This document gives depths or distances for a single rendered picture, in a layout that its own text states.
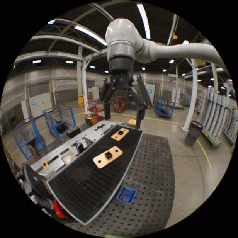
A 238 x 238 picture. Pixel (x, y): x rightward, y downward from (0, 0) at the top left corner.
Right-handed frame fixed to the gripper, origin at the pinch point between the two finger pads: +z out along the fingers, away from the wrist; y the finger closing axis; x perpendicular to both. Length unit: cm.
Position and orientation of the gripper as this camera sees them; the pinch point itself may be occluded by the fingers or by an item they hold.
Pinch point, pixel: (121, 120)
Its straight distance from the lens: 25.7
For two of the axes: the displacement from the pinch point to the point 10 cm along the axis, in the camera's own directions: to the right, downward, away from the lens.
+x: -5.8, 3.3, -7.5
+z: 0.0, 9.2, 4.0
